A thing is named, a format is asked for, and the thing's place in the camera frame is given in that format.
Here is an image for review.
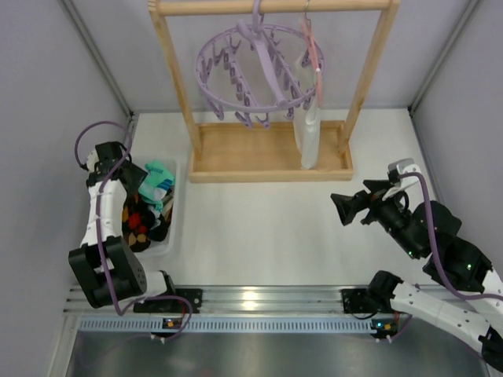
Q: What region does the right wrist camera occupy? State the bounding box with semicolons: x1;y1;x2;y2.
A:
382;158;421;200

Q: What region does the white cloth bag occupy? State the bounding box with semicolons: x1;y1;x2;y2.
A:
293;53;321;170

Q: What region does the pink coat hanger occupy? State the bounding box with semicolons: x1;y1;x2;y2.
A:
300;12;322;107

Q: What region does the white plastic basket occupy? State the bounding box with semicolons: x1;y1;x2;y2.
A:
86;156;188;258

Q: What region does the red black argyle sock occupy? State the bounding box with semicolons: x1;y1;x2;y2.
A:
122;193;156;253

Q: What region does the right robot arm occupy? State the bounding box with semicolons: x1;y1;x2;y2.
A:
330;172;502;372

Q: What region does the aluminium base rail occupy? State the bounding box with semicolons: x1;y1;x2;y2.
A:
62;285;488;335

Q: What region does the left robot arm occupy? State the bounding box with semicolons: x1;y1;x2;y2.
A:
68;141;176;309

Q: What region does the purple round clip hanger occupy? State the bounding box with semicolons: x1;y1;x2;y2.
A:
195;2;325;128

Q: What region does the wooden clothes rack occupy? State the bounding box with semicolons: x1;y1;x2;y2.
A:
148;1;399;183

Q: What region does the teal sock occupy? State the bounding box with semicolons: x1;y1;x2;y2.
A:
138;160;175;201
143;192;166;216

